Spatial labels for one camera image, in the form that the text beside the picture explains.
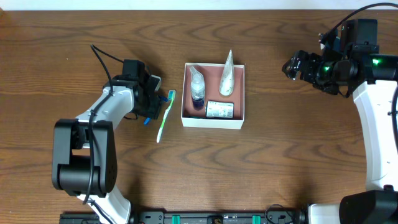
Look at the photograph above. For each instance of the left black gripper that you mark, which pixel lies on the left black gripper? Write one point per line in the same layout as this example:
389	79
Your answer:
152	104

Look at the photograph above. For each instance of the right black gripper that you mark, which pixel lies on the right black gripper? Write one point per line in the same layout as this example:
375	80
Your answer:
305	66

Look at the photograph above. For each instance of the blue disposable razor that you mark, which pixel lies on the blue disposable razor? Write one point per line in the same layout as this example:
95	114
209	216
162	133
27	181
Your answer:
164	100

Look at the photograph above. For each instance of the green white toothbrush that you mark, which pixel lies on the green white toothbrush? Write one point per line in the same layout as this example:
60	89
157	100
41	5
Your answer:
171	98

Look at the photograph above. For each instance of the clear pump soap bottle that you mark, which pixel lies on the clear pump soap bottle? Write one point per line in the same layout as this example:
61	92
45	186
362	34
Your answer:
197	87

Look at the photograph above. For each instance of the green white soap bar pack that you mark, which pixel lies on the green white soap bar pack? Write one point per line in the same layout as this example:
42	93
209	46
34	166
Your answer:
219	110

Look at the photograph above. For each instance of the white floral lotion tube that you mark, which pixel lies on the white floral lotion tube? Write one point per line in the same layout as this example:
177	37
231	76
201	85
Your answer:
227	79

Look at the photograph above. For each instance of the green white toothpaste tube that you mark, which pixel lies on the green white toothpaste tube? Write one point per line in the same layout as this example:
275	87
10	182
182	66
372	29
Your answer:
195	117

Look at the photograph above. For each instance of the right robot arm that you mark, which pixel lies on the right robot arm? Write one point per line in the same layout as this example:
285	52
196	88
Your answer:
371	80

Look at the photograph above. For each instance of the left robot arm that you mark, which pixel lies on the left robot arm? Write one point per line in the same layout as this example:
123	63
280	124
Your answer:
84	163

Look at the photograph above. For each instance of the white cardboard box, pink interior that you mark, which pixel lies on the white cardboard box, pink interior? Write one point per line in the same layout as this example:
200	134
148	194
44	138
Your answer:
212	73

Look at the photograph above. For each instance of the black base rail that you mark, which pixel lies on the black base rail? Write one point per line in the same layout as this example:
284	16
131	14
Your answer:
273	216

